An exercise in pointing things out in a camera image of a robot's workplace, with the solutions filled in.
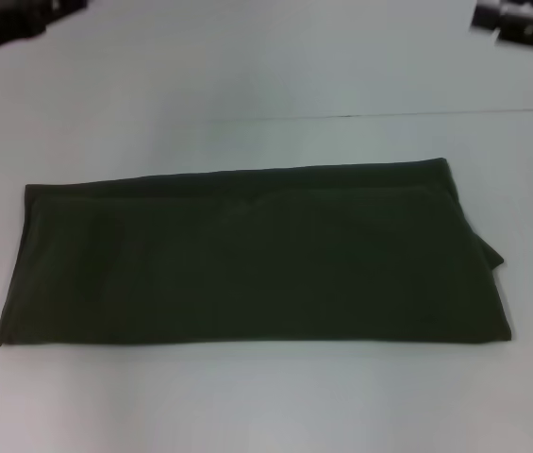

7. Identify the dark green shirt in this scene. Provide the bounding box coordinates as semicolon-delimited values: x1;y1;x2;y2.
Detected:
0;156;516;348

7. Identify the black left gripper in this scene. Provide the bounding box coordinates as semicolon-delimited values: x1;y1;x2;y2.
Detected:
0;0;91;65

